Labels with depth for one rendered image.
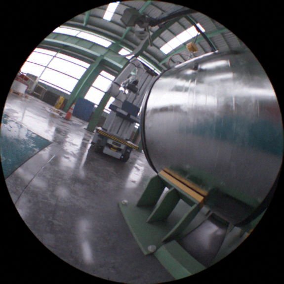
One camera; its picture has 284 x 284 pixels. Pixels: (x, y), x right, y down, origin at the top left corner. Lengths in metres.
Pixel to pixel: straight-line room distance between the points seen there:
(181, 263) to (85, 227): 0.38
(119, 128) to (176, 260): 1.70
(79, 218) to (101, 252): 0.17
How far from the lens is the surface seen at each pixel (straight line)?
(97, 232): 0.46
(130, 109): 1.66
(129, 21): 1.30
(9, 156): 0.78
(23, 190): 0.56
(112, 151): 1.37
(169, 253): 0.44
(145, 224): 0.57
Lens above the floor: 0.40
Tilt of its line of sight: 1 degrees up
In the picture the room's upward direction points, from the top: 25 degrees clockwise
